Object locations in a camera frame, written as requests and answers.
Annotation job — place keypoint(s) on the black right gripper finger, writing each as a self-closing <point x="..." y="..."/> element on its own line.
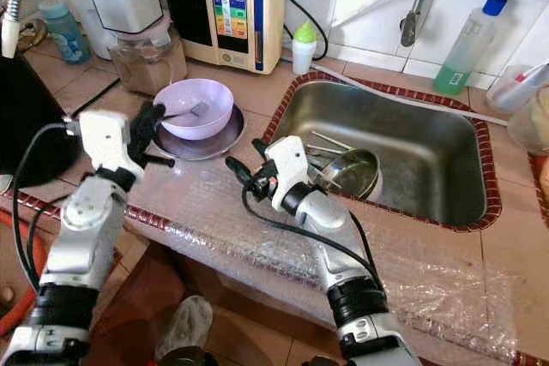
<point x="262" y="150"/>
<point x="242" y="171"/>

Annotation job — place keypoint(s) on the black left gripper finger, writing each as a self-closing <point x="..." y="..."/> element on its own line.
<point x="147" y="119"/>

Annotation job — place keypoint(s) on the stainless steel plate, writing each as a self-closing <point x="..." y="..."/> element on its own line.
<point x="227" y="146"/>

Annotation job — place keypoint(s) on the purple plastic bowl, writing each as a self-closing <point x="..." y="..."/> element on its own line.
<point x="214" y="124"/>

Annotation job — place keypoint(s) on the shallow stainless steel bowl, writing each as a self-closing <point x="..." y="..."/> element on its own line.
<point x="352" y="176"/>

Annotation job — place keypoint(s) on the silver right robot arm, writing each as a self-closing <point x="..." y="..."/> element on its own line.
<point x="334" y="233"/>

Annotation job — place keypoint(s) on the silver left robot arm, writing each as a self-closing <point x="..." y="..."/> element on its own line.
<point x="90" y="220"/>

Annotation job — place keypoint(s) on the grey spoon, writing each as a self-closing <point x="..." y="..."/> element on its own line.
<point x="197" y="109"/>

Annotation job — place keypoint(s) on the clear bubble wrap sheet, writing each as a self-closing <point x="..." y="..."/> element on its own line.
<point x="206" y="212"/>

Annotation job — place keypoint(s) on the clear glass jar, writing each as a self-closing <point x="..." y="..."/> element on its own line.
<point x="150" y="64"/>

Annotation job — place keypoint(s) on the pale chopstick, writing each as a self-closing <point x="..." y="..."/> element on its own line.
<point x="324" y="148"/>
<point x="330" y="139"/>

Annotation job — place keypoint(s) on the white bottle with green cap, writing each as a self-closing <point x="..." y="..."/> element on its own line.
<point x="304" y="50"/>

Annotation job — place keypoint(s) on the black kettle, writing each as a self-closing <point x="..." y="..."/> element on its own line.
<point x="34" y="117"/>

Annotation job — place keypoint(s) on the teal plastic bottle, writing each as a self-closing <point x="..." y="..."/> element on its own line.
<point x="64" y="33"/>

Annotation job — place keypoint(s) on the beige and blue water ionizer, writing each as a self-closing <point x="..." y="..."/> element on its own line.
<point x="270" y="14"/>

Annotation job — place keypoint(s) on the stainless steel sink basin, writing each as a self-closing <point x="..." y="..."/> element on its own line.
<point x="420" y="152"/>

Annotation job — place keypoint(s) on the steel gooseneck faucet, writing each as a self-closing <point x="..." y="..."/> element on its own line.
<point x="410" y="27"/>

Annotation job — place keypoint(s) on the blue capped dish soap bottle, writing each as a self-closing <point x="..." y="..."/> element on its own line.
<point x="467" y="47"/>

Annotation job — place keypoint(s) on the clear plastic cup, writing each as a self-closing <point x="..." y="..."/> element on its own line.
<point x="506" y="96"/>

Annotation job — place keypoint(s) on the translucent plastic container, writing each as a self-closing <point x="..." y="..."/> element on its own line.
<point x="530" y="126"/>

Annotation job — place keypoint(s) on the white and red toothbrush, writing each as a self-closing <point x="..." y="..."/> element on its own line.
<point x="530" y="76"/>

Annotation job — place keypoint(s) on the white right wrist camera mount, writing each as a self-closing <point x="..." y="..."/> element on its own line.
<point x="285" y="167"/>

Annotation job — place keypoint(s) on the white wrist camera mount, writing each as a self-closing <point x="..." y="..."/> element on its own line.
<point x="285" y="167"/>
<point x="105" y="141"/>

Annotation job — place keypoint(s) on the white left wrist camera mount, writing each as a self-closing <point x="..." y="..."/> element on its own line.
<point x="105" y="141"/>

